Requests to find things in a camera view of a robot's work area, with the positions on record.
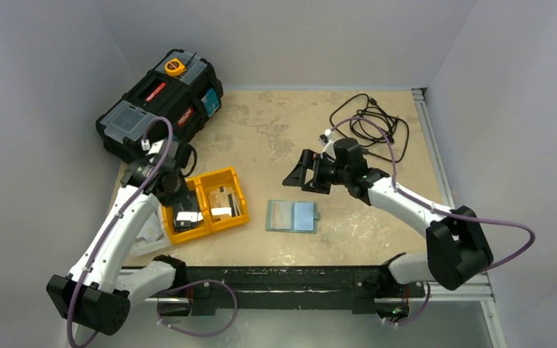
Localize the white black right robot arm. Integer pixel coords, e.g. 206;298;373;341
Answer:
282;138;494;295

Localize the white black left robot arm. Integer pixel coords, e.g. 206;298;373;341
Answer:
46;139;197;339

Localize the yellow bin with black cards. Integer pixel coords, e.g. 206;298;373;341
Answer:
160;177;210;245

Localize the stack of black cards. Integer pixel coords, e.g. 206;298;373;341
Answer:
173;207;204;233

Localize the yellow bin with tan cards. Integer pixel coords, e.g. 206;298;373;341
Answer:
194;167;249;233

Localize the stack of tan cards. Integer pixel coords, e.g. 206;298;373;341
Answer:
208;186;241;221

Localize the white plastic tray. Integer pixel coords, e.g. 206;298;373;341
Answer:
129;210;172;257

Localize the black plastic toolbox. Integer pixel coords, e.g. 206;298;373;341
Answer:
95;49;223;163

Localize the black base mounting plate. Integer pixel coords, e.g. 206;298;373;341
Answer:
154;254;424;316

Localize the yellow tape measure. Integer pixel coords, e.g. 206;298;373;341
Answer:
164;58;187;77

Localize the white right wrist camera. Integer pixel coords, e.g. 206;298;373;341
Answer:
319;128;336;159

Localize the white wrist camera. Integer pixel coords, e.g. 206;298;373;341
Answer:
141;139;165;155
319;128;336;159

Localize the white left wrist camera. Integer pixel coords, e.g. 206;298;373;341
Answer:
141;139;165;155

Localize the black coiled usb cable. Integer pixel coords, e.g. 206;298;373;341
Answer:
329;93;410;163

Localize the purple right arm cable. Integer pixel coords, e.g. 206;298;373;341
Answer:
323;116;537;328

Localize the aluminium frame rail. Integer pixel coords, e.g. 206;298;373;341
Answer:
59;88;508;348

